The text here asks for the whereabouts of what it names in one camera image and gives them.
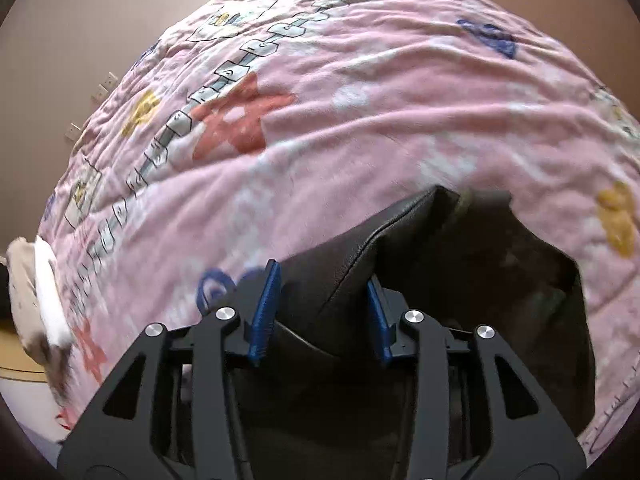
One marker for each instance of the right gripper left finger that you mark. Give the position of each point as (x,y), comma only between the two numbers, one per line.
(167,409)

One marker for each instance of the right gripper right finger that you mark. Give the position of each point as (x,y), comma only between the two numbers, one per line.
(473,409)

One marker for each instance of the black leather jacket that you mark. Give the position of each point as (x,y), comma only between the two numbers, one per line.
(323,406)

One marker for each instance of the beige and white cloth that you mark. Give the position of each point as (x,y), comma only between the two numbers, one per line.
(37,311)

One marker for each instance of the pink patterned bed blanket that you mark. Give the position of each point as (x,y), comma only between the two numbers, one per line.
(256,129)

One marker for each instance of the white wall socket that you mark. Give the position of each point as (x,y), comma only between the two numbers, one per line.
(100,94)
(110,81)
(73,132)

